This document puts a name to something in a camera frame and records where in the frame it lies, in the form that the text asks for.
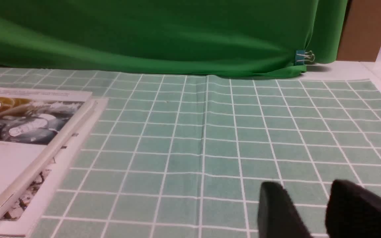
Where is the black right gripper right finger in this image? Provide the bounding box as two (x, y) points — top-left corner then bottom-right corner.
(325, 179), (381, 238)

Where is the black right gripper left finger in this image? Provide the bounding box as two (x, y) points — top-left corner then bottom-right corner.
(257, 182), (312, 238)

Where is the green checkered tablecloth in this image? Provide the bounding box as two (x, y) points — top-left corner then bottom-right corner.
(0, 68), (381, 238)

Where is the blue binder clip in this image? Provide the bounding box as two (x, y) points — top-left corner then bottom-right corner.
(294, 50), (316, 66)

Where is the green backdrop cloth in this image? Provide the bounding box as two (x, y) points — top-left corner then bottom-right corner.
(0, 0), (348, 78)

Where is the brown cardboard box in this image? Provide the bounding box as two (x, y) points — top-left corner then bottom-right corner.
(337, 0), (381, 62)

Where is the bottom white book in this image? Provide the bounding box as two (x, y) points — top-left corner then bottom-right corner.
(0, 98), (108, 238)

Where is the top self-driving textbook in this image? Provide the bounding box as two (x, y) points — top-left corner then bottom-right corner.
(0, 87), (93, 207)

